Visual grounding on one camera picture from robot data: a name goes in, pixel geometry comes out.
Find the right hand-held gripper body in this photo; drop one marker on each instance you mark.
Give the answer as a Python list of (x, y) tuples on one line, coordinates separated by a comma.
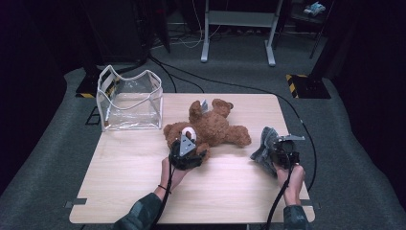
[(281, 150)]

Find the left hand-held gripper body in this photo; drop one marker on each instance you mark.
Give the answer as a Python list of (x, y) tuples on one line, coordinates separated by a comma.
[(186, 147)]

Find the brown teddy bear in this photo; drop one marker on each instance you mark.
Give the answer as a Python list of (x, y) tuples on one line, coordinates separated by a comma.
[(214, 127)]

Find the clear plastic bag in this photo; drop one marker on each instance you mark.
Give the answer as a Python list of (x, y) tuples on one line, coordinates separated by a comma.
[(134, 111)]

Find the person's left hand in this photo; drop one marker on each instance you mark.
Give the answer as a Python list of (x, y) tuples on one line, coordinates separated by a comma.
[(178, 175)]

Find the person's right hand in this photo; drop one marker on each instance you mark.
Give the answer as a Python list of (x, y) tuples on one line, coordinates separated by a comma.
[(297, 185)]

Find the black wristband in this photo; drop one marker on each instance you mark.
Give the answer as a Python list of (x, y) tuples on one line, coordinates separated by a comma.
[(162, 188)]

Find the grey floor tape strip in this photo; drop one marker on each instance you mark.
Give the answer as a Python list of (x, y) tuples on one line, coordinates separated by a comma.
[(76, 202), (309, 203)]

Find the black striped-edge stand base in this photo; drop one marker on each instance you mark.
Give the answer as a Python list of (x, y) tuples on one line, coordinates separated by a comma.
[(309, 87), (84, 89)]

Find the black floor tape marking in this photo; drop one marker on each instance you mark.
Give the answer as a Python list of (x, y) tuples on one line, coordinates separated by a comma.
[(92, 123)]

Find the black metal rack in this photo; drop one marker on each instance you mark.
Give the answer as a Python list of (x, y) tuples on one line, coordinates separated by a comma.
[(300, 17)]

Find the black cabinet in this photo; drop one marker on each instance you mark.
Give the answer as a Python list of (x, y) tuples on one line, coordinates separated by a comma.
[(118, 32)]

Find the blue and white packet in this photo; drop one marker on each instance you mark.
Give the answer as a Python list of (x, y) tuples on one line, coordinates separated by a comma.
[(314, 8)]

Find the white metal desk frame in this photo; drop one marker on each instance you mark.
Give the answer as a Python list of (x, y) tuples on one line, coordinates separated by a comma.
[(239, 19)]

